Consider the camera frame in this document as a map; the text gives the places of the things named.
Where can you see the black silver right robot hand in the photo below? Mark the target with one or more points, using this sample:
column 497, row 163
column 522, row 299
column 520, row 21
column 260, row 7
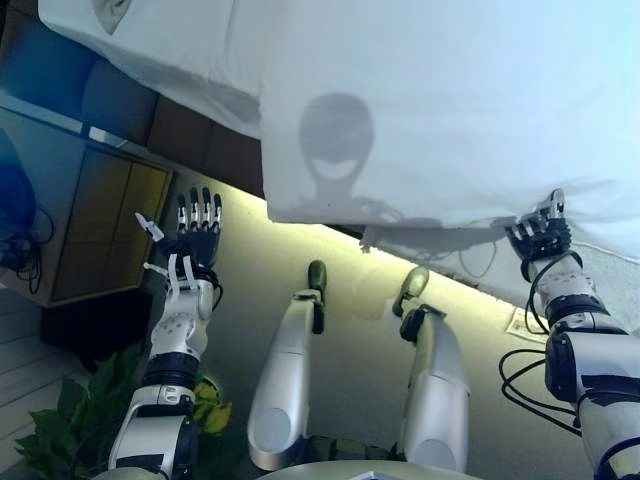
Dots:
column 542, row 235

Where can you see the beige pillow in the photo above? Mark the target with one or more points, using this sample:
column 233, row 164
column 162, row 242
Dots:
column 110, row 15

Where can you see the silver left robot leg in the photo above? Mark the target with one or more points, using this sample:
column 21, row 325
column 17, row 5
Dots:
column 285, row 380

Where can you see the silver right robot leg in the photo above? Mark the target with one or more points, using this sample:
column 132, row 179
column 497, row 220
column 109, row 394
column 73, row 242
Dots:
column 440, row 390

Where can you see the silver robot leg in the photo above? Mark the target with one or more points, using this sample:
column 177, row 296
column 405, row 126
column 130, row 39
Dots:
column 285, row 380
column 440, row 390

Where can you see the white fitted bed sheet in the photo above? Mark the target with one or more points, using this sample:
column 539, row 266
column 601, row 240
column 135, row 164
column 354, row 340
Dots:
column 175, row 45

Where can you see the brown upholstered bed frame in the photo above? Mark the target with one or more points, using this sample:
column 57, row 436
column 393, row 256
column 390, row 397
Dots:
column 190, row 130

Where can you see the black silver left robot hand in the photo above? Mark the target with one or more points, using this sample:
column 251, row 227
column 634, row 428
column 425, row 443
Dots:
column 197, row 240

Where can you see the black box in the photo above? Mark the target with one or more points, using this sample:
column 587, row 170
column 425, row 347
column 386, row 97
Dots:
column 95, row 330

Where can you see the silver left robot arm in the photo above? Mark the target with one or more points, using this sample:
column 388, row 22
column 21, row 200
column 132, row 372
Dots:
column 170, row 335

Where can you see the dark robot foot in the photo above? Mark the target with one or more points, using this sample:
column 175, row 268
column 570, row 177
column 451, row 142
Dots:
column 316, row 275
column 415, row 282

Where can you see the white duvet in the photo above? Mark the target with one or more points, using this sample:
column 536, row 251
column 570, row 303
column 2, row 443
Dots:
column 450, row 100

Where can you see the wooden nightstand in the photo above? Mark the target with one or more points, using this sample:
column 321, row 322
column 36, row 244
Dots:
column 110, row 225

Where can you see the dark left robot foot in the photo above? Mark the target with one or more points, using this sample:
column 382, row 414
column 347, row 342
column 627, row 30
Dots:
column 316, row 275

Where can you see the green leafy plant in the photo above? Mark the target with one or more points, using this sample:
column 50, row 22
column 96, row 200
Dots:
column 75, row 425

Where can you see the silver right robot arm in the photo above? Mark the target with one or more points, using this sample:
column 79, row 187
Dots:
column 595, row 350

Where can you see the silver robot torso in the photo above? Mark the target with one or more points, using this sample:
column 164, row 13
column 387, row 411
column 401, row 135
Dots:
column 350, row 467

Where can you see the dark right robot foot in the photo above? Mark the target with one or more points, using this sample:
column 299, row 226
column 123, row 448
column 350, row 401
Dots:
column 415, row 282

